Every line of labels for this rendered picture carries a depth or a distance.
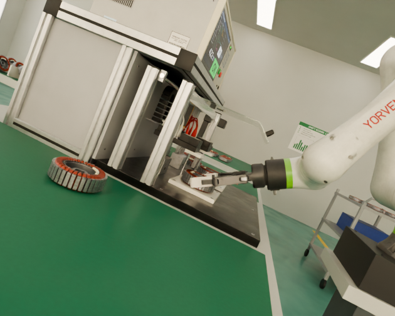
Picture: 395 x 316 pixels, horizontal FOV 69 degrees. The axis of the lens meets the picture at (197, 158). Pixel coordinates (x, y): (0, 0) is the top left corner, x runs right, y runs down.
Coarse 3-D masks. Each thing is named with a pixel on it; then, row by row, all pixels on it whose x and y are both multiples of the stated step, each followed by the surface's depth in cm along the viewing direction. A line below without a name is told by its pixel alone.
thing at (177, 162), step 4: (172, 152) 114; (176, 152) 118; (172, 156) 114; (176, 156) 114; (180, 156) 114; (184, 156) 117; (172, 160) 114; (176, 160) 114; (180, 160) 114; (184, 160) 117; (172, 164) 114; (176, 164) 114; (180, 164) 114; (176, 168) 114; (180, 168) 116
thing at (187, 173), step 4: (184, 172) 89; (188, 172) 89; (192, 172) 93; (196, 172) 94; (184, 176) 89; (188, 176) 87; (192, 176) 86; (196, 176) 87; (200, 176) 94; (204, 176) 95; (184, 180) 88; (188, 180) 87; (188, 184) 87; (196, 188) 87; (200, 188) 86; (204, 188) 87; (208, 188) 87; (212, 188) 89; (208, 192) 89
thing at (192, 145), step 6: (156, 132) 90; (174, 138) 89; (180, 138) 89; (186, 138) 89; (192, 138) 88; (180, 144) 89; (186, 144) 88; (192, 144) 88; (198, 144) 89; (186, 150) 89; (192, 150) 88; (198, 150) 93; (198, 156) 88
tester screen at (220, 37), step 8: (224, 24) 90; (216, 32) 85; (224, 32) 93; (216, 40) 89; (224, 40) 98; (208, 48) 84; (216, 48) 93; (224, 48) 103; (208, 56) 88; (216, 56) 97
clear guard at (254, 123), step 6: (210, 102) 109; (216, 108) 124; (222, 108) 113; (228, 108) 107; (228, 114) 126; (234, 114) 113; (240, 114) 106; (246, 120) 118; (252, 120) 108; (258, 126) 119; (264, 132) 105; (264, 138) 116
